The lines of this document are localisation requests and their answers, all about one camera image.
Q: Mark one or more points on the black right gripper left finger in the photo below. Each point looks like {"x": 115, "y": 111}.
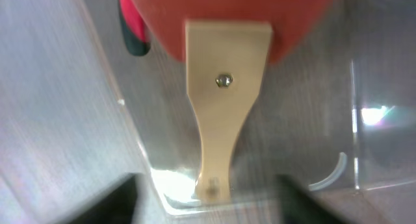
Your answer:
{"x": 116, "y": 207}

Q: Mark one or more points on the red handled pliers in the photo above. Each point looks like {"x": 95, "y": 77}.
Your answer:
{"x": 133, "y": 29}

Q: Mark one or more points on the clear plastic storage box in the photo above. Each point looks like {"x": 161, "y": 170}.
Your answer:
{"x": 80, "y": 115}

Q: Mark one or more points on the orange scraper with wooden handle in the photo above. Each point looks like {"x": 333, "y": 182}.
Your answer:
{"x": 226, "y": 46}

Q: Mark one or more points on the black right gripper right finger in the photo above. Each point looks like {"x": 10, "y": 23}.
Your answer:
{"x": 299, "y": 207}

